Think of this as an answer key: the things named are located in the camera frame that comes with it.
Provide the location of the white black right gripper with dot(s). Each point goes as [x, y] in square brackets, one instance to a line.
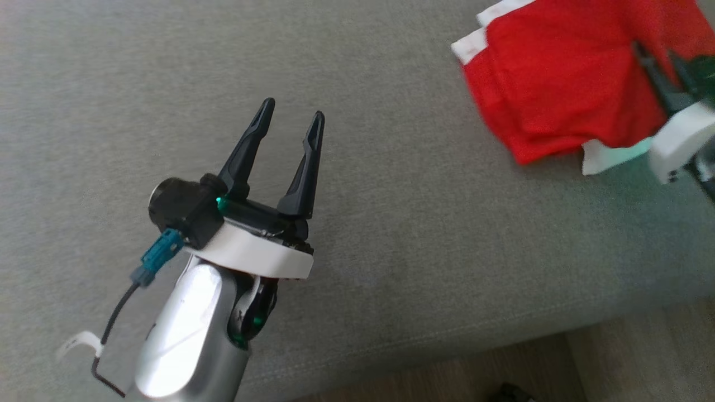
[684, 139]

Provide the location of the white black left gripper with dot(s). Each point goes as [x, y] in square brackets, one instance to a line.
[257, 254]

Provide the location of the red white basketball jersey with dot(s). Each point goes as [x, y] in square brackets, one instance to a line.
[558, 72]

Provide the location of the grey fabric sofa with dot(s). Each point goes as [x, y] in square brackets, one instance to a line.
[391, 223]

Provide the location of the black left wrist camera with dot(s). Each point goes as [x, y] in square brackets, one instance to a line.
[184, 209]

